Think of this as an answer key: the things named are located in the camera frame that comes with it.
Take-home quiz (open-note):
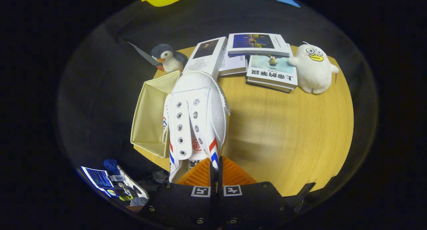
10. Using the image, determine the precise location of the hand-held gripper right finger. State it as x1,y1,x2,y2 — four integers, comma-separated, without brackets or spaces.
217,156,301,229

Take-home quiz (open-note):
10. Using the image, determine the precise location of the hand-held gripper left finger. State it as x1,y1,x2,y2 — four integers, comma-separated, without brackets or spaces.
142,157,218,230

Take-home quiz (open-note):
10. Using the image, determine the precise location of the cream fabric storage box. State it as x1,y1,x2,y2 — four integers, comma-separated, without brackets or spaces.
130,70,181,159

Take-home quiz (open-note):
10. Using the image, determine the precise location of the white striped canvas shoe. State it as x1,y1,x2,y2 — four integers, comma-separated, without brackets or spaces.
162,70,231,184

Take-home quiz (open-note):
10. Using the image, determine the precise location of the blue cloth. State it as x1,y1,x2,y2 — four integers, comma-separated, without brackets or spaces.
103,159,120,176

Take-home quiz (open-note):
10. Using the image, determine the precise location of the blue lit screen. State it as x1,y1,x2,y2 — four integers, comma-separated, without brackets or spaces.
80,166,117,198

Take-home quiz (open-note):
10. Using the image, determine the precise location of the teal cover book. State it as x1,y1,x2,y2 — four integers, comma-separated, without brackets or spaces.
246,53,298,90

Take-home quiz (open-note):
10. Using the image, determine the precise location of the plain white book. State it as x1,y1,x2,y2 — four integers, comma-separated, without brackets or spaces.
219,53,249,76

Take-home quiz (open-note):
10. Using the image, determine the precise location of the grey penguin plush toy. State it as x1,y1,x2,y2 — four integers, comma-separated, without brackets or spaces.
151,43,188,74

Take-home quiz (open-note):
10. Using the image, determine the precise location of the white portrait cover book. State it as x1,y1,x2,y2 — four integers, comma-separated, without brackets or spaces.
182,36,228,80

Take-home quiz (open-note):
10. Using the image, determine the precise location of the white duck plush toy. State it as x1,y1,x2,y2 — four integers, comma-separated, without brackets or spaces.
288,42,340,94

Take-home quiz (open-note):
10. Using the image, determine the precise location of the blue picture cover book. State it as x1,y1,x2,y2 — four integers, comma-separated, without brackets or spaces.
226,33,292,57

